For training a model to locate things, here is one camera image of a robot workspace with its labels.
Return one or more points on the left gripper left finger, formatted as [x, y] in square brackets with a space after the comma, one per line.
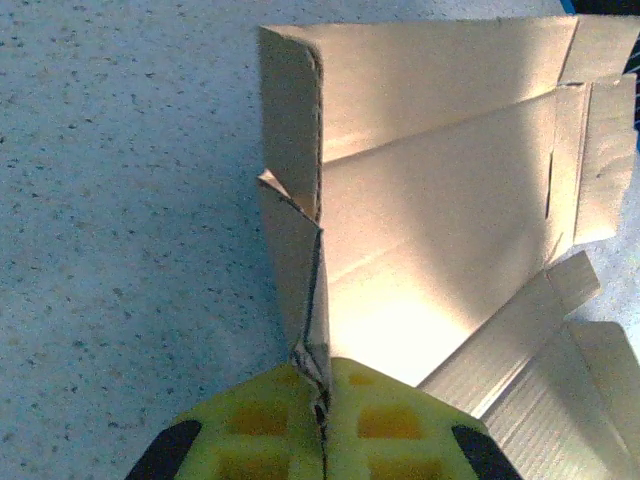
[240, 430]

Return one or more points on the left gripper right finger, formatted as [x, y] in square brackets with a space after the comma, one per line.
[400, 425]

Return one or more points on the brown cardboard paper box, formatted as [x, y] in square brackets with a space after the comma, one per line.
[430, 200]

